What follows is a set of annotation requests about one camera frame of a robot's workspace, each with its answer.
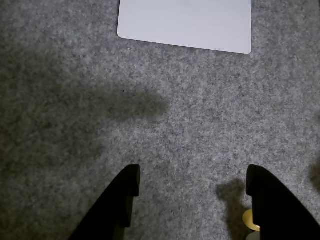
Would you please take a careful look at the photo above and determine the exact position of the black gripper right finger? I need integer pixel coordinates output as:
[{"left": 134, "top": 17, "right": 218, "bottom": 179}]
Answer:
[{"left": 246, "top": 164, "right": 320, "bottom": 240}]

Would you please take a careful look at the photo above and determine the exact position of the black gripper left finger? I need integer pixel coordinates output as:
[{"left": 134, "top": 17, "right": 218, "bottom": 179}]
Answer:
[{"left": 68, "top": 163, "right": 141, "bottom": 240}]

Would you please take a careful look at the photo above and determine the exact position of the yellow egg sushi figure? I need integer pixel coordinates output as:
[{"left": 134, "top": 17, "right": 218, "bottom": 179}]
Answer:
[{"left": 241, "top": 209, "right": 261, "bottom": 232}]

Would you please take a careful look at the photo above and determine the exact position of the grey felt mat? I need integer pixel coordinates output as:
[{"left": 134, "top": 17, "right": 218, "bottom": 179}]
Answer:
[{"left": 0, "top": 0, "right": 320, "bottom": 240}]

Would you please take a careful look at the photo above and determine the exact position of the white blank card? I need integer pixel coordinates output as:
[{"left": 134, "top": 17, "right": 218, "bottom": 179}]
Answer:
[{"left": 116, "top": 0, "right": 252, "bottom": 55}]

